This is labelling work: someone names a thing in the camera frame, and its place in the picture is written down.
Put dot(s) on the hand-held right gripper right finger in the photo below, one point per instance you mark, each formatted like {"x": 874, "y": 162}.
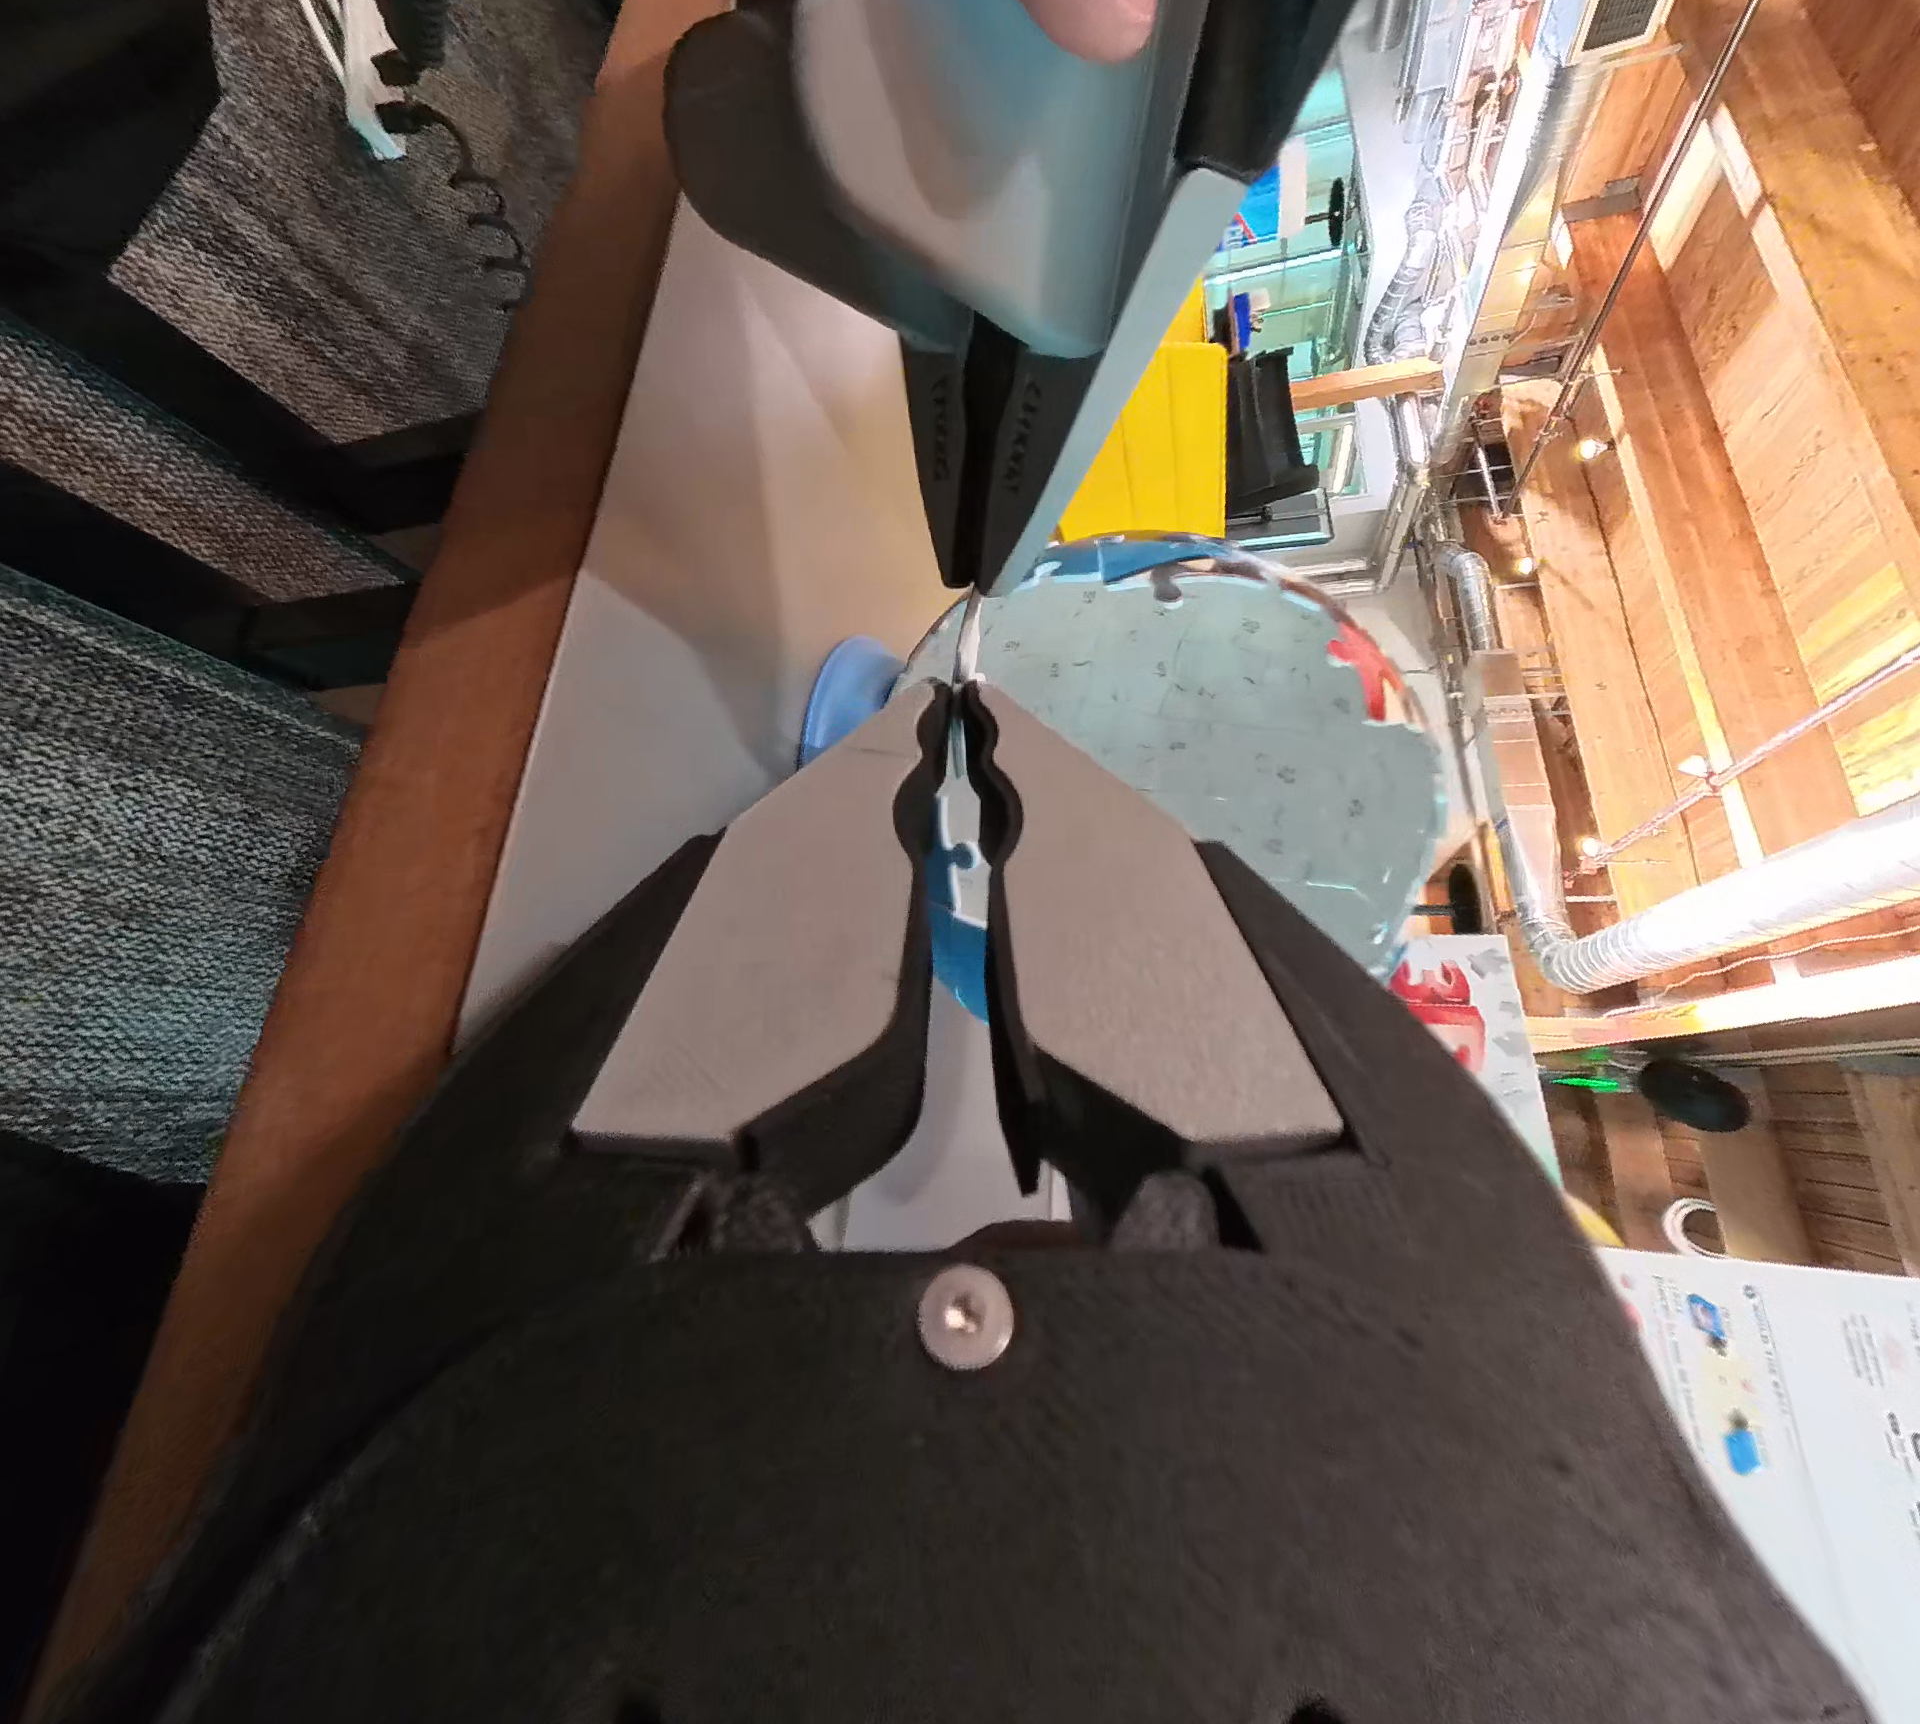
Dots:
{"x": 1154, "y": 974}

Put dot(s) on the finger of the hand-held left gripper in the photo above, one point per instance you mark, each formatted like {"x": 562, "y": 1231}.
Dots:
{"x": 939, "y": 448}
{"x": 1111, "y": 389}

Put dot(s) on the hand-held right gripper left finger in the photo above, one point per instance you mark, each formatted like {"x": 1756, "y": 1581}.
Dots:
{"x": 751, "y": 958}

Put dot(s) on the white-backed puzzle piece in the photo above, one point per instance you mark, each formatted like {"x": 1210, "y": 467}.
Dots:
{"x": 973, "y": 639}

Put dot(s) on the blue puzzle ball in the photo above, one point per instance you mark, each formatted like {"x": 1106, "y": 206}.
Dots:
{"x": 1230, "y": 765}

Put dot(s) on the blue ball stand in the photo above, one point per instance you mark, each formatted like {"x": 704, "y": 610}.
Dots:
{"x": 848, "y": 705}

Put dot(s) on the yellow plastic bin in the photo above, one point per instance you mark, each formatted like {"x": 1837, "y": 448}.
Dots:
{"x": 1171, "y": 435}

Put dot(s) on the black office chair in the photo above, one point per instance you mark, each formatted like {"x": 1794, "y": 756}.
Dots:
{"x": 1273, "y": 443}

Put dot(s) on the red printed paper sheet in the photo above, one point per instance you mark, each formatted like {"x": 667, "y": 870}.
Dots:
{"x": 1479, "y": 1019}

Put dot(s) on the black round fixture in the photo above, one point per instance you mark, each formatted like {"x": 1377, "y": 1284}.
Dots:
{"x": 1692, "y": 1094}

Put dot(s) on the white power strip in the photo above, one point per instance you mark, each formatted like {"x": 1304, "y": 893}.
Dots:
{"x": 365, "y": 14}

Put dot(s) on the white insulated pipe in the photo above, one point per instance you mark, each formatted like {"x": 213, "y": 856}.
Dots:
{"x": 1770, "y": 898}

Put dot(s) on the white instruction sheet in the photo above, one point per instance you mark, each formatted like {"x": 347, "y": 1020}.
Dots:
{"x": 1770, "y": 1439}

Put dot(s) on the silver metal duct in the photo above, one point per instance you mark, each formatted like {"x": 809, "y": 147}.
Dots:
{"x": 1479, "y": 644}

